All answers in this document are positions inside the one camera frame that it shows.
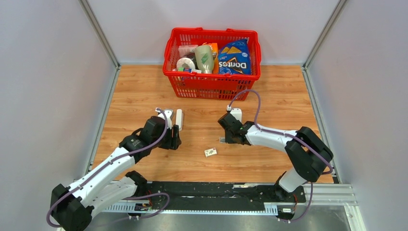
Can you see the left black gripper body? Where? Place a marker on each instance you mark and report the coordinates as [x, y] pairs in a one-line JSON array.
[[167, 142]]

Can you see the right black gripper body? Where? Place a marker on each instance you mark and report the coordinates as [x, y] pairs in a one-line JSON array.
[[229, 139]]

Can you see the white stapler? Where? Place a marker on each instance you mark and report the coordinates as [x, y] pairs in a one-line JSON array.
[[179, 119]]

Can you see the small staple box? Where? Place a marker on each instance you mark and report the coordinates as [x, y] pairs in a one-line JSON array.
[[210, 152]]

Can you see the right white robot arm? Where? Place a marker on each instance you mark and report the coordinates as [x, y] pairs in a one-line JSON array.
[[309, 155]]

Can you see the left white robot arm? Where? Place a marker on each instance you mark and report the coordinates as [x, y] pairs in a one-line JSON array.
[[73, 207]]

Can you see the small white blue box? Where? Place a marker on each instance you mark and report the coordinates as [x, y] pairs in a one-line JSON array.
[[188, 70]]

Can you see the blue Doritos chip bag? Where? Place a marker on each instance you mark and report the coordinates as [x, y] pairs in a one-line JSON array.
[[234, 58]]

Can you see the red plastic shopping basket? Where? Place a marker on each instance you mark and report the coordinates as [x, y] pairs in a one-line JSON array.
[[210, 86]]

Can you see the white tape roll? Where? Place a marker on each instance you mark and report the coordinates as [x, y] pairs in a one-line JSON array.
[[186, 62]]

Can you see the beige squeeze bottle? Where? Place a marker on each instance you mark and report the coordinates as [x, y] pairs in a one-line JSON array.
[[204, 59]]

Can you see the orange snack packet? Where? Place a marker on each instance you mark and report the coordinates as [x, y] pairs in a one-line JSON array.
[[214, 48]]

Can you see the clear plastic wrapped packet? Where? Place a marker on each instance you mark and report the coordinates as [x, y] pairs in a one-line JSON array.
[[186, 49]]

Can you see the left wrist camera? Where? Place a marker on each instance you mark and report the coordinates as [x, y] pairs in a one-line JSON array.
[[166, 114]]

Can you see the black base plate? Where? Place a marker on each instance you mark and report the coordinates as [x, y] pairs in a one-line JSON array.
[[217, 196]]

